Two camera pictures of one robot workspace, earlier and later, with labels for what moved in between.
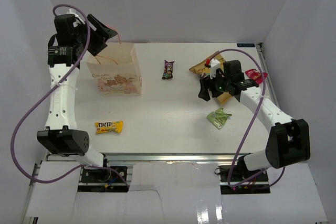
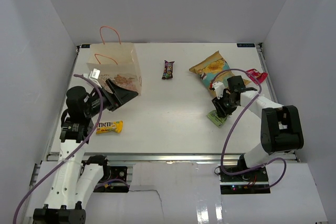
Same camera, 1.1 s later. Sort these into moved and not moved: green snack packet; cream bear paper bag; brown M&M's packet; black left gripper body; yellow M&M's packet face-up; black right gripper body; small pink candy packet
Moved: black right gripper body; black left gripper body
Not moved: brown M&M's packet; small pink candy packet; cream bear paper bag; yellow M&M's packet face-up; green snack packet
